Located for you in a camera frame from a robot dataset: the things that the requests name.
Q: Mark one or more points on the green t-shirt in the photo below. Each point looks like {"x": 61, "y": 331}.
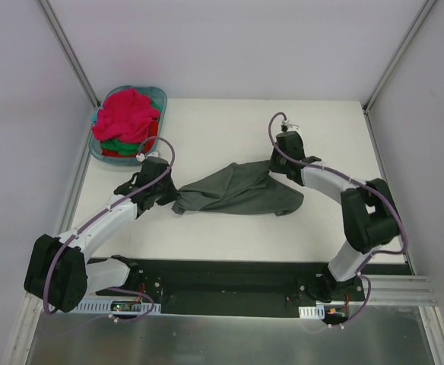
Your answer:
{"x": 123, "y": 125}

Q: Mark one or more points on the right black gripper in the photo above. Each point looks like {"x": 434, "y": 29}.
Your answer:
{"x": 277, "y": 163}

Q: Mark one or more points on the pink t-shirt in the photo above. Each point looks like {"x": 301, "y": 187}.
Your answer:
{"x": 127, "y": 116}

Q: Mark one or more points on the right white cable duct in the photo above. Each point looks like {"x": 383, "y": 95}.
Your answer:
{"x": 312, "y": 312}

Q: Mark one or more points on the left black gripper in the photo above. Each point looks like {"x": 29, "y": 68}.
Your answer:
{"x": 165, "y": 191}

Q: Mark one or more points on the aluminium front rail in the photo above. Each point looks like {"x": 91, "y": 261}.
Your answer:
{"x": 380, "y": 285}

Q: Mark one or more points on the left aluminium frame post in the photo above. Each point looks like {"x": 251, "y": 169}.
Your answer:
{"x": 68, "y": 51}

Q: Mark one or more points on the aluminium frame post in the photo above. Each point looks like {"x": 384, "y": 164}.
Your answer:
{"x": 407, "y": 40}
{"x": 68, "y": 51}

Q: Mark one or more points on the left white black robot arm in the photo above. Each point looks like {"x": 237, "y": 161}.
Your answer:
{"x": 61, "y": 272}

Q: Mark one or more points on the blue plastic basket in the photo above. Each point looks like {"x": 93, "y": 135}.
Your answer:
{"x": 158, "y": 96}

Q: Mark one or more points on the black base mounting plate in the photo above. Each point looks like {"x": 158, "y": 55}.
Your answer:
{"x": 248, "y": 289}

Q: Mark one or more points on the right aluminium frame post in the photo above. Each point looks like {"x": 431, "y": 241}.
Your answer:
{"x": 407, "y": 40}

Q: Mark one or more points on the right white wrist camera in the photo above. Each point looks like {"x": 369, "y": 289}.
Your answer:
{"x": 288, "y": 126}

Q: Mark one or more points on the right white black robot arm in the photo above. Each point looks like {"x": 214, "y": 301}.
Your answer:
{"x": 367, "y": 208}

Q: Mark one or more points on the grey t-shirt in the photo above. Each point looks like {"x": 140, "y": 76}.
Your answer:
{"x": 242, "y": 189}

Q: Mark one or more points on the red t-shirt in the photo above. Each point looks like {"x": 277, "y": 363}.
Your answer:
{"x": 128, "y": 146}

